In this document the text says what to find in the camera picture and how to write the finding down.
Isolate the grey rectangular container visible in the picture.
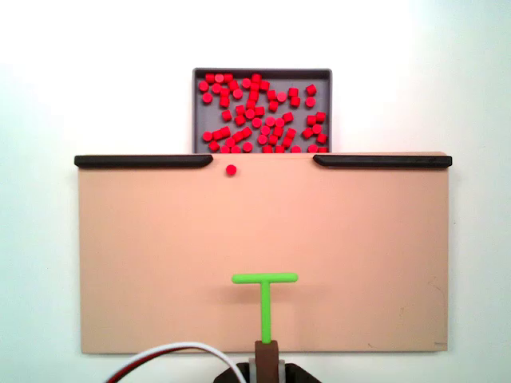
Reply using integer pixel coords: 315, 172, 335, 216
192, 67, 334, 155

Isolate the black edge rail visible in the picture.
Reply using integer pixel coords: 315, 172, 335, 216
312, 155, 454, 169
73, 155, 214, 169

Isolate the beige rectangular board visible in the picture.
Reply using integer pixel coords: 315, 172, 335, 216
75, 151, 450, 355

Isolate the green T pusher brown handle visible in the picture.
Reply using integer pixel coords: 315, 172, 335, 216
231, 272, 299, 383

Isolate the white red black cable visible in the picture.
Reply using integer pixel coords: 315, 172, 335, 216
104, 342, 247, 383

